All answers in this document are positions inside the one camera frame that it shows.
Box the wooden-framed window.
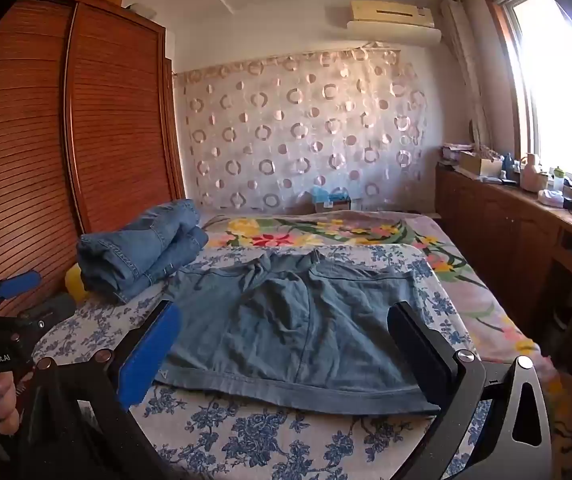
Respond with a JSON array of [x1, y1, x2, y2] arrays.
[[486, 0, 572, 186]]

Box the stack of papers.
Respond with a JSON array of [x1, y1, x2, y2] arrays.
[[441, 142, 478, 164]]

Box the white wall pipe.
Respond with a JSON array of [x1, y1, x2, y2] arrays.
[[441, 0, 487, 156]]

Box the yellow object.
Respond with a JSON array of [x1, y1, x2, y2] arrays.
[[64, 266, 89, 306]]

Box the blue tissue pack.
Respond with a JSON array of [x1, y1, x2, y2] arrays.
[[312, 185, 353, 213]]

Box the white wall air conditioner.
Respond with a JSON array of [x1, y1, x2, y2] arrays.
[[347, 0, 442, 44]]

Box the wooden side cabinet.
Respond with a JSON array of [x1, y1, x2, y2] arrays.
[[435, 165, 572, 343]]

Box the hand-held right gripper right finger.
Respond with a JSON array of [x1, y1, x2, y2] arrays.
[[388, 301, 554, 480]]

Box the white jug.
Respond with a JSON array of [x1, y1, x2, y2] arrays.
[[520, 153, 547, 193]]

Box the folded blue denim jeans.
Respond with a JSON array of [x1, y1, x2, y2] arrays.
[[76, 199, 210, 303]]

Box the cardboard box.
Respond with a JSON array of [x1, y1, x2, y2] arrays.
[[458, 151, 505, 177]]

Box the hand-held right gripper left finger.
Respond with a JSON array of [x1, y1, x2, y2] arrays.
[[30, 300, 201, 480]]

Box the wooden slatted wardrobe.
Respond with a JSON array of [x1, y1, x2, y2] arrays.
[[0, 0, 187, 317]]

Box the blue floral white blanket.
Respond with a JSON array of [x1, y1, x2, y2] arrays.
[[30, 242, 477, 480]]

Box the blue-grey pants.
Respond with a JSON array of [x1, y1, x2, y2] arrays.
[[153, 249, 442, 417]]

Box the circle-patterned sheer curtain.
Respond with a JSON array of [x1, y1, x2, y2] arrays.
[[173, 47, 429, 211]]

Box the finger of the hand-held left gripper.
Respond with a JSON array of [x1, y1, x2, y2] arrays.
[[16, 294, 75, 332], [0, 270, 42, 307]]

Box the colourful floral bed sheet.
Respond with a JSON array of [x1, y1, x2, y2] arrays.
[[198, 210, 562, 411]]

